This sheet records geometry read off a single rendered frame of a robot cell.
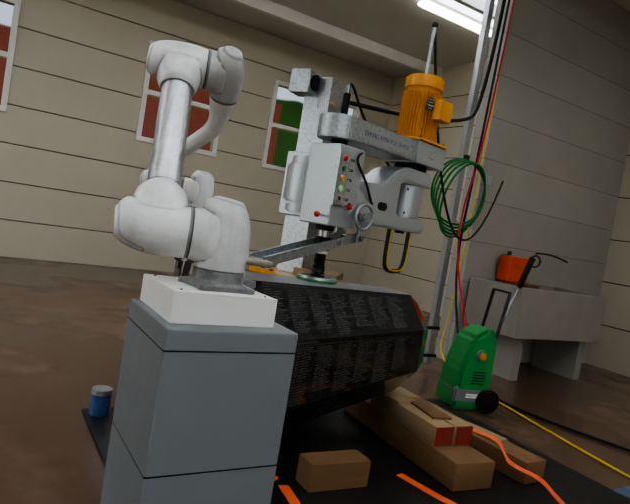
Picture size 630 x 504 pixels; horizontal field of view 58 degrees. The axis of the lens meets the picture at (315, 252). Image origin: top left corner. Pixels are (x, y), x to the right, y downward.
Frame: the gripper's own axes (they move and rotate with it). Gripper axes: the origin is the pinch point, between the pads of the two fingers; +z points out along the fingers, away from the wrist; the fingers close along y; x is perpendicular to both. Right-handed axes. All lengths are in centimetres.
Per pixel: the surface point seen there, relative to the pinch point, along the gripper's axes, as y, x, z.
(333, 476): 45, -68, 72
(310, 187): 74, -7, -52
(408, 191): 136, -37, -68
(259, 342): -44, -72, 9
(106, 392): 23, 50, 71
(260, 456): -36, -76, 43
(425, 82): 129, -35, -132
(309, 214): 75, -10, -38
